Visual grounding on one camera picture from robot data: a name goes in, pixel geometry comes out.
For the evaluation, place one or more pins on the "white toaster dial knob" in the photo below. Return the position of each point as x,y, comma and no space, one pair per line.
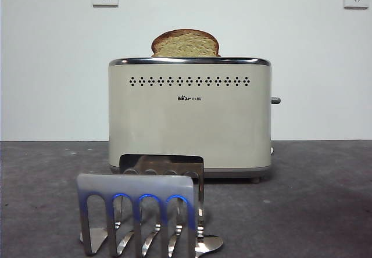
272,150

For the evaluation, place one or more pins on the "cream two-slot toaster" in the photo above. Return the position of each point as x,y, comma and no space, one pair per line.
189,124

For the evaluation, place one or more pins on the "shiny steel toast rack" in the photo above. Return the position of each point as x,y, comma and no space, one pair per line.
133,184

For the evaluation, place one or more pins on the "grey toaster lever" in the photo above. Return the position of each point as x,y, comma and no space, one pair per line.
276,100

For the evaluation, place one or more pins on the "brown crust bread slice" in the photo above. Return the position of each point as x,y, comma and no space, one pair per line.
186,44

